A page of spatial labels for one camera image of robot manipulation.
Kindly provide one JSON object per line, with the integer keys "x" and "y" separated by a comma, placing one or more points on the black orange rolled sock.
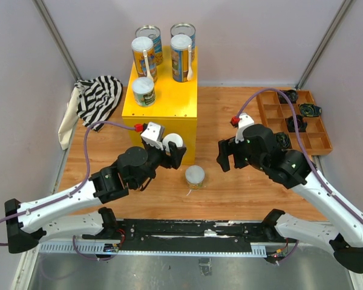
{"x": 301, "y": 124}

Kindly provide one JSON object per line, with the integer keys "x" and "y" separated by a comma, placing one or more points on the black white striped cloth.
{"x": 98, "y": 98}

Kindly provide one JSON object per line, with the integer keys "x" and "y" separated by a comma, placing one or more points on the black rolled sock top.
{"x": 291, "y": 94}

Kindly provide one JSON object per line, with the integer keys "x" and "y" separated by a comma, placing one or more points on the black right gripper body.
{"x": 242, "y": 157}

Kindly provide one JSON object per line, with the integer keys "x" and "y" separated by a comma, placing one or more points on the yellow wooden cabinet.
{"x": 175, "y": 105}

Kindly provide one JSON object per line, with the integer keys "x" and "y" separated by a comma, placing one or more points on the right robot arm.
{"x": 343, "y": 238}

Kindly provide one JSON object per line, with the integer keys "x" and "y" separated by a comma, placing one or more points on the blue Progresso soup can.
{"x": 154, "y": 34}
{"x": 186, "y": 29}

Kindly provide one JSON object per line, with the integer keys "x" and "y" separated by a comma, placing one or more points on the dark rolled sock lower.
{"x": 283, "y": 140}

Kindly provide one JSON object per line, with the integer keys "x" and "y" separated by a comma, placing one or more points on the cream white cloth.
{"x": 69, "y": 120}

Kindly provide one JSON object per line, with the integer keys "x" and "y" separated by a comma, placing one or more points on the blue porridge can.
{"x": 144, "y": 57}

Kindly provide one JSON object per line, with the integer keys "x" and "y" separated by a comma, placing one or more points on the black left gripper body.
{"x": 156, "y": 157}

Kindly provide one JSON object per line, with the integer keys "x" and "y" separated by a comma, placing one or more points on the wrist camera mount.
{"x": 241, "y": 123}
{"x": 151, "y": 134}

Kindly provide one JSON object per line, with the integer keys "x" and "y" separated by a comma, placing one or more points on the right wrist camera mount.
{"x": 241, "y": 123}

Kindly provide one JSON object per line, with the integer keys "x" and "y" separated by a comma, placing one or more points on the green patterned rolled sock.
{"x": 310, "y": 110}

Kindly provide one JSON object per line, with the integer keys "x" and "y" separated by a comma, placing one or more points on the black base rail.
{"x": 190, "y": 236}

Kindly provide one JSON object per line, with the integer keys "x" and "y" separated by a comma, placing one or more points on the purple-label can with spoon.
{"x": 181, "y": 58}

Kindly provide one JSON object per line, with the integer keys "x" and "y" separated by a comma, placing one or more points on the yellow-green can clear lid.
{"x": 194, "y": 176}

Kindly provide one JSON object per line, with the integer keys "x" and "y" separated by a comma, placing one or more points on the small yellow white-lid can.
{"x": 173, "y": 137}

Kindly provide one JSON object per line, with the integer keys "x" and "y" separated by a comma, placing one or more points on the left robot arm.
{"x": 80, "y": 210}

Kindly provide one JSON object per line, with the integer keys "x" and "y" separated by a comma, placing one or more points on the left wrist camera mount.
{"x": 151, "y": 134}

